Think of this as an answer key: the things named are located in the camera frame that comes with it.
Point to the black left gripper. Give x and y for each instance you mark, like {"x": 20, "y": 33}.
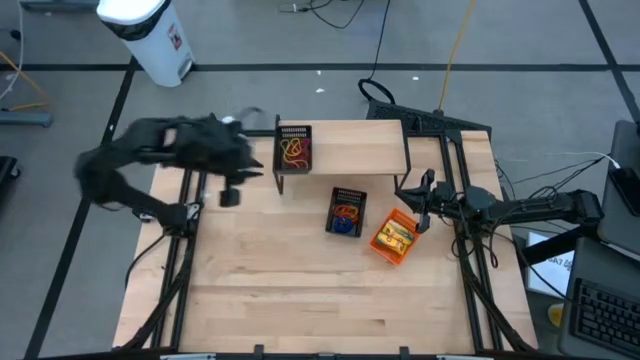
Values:
{"x": 231, "y": 150}

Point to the grey floor base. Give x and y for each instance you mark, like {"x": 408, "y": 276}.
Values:
{"x": 25, "y": 119}

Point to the dark grey closed laptop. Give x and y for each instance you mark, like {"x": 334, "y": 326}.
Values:
{"x": 620, "y": 230}

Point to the black aluminium table frame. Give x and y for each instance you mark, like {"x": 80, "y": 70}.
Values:
{"x": 454, "y": 135}

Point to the white paper sheet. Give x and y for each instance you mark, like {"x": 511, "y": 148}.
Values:
{"x": 550, "y": 270}

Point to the black slotted plastic basket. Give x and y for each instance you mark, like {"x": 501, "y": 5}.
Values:
{"x": 358, "y": 227}
{"x": 293, "y": 131}

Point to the black table clamp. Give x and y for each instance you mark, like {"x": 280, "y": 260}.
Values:
{"x": 258, "y": 350}
{"x": 404, "y": 351}

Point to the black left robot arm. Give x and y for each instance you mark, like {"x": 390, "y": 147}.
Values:
{"x": 130, "y": 195}

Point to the white light bulb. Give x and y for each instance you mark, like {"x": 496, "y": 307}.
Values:
{"x": 228, "y": 119}

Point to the smartphone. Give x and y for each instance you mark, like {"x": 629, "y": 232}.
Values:
{"x": 627, "y": 190}

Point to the black perforated panel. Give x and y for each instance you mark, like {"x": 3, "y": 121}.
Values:
{"x": 425, "y": 120}

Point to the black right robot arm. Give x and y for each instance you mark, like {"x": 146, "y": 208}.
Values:
{"x": 540, "y": 210}

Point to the orange slotted plastic basket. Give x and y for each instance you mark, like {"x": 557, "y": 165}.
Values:
{"x": 382, "y": 247}

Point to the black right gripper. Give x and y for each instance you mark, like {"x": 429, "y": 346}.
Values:
{"x": 452, "y": 202}

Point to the open laptop black keyboard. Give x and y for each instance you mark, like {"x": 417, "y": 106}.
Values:
{"x": 600, "y": 310}

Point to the wooden riser shelf black legs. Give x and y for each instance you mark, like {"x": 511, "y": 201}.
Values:
{"x": 360, "y": 150}

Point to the white trash can black liner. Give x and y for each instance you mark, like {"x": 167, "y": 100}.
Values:
{"x": 150, "y": 45}

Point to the small yellow object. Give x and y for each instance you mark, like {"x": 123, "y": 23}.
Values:
{"x": 555, "y": 315}

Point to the red rubber band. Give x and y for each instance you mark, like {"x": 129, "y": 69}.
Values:
{"x": 306, "y": 147}

